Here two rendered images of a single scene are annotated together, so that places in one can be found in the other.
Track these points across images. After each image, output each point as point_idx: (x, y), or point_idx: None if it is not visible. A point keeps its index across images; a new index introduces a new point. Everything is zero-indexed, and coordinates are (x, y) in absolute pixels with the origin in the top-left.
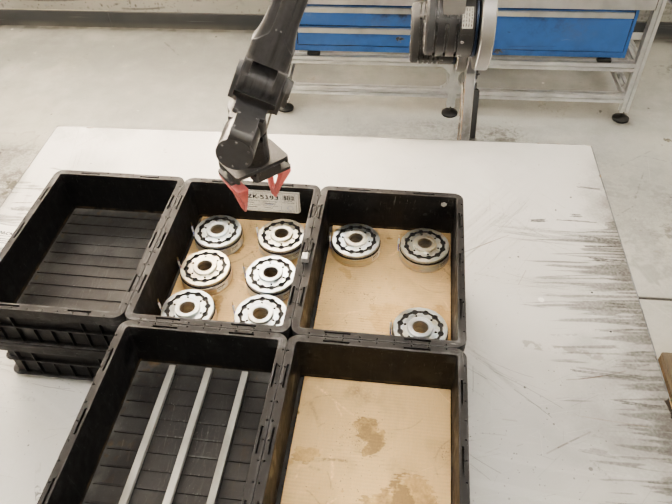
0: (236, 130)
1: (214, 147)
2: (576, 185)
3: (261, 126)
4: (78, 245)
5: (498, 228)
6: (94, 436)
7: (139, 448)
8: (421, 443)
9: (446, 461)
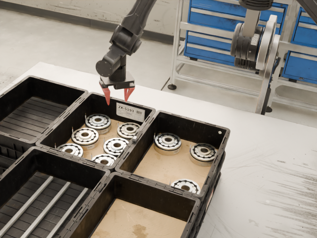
0: (106, 56)
1: None
2: (311, 149)
3: (122, 61)
4: (27, 113)
5: (256, 160)
6: (0, 195)
7: (20, 208)
8: None
9: None
